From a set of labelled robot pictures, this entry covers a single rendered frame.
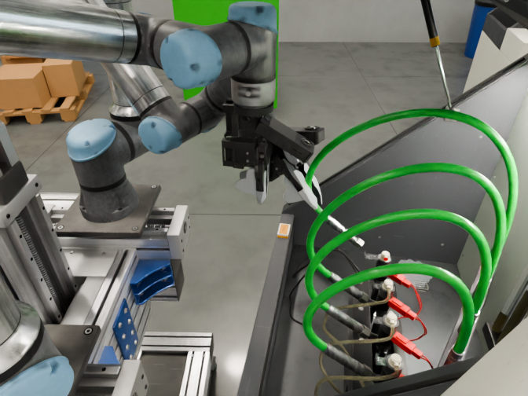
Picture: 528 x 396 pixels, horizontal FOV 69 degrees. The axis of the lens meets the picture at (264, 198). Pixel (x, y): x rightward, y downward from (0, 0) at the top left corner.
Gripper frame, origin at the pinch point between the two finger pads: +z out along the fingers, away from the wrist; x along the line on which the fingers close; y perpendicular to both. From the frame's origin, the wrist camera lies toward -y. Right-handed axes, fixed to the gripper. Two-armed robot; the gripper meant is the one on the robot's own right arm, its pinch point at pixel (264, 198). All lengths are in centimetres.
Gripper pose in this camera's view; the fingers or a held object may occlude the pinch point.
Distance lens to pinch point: 78.2
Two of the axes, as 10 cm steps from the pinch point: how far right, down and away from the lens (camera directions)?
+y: -9.8, -1.1, 1.5
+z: -0.1, 8.2, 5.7
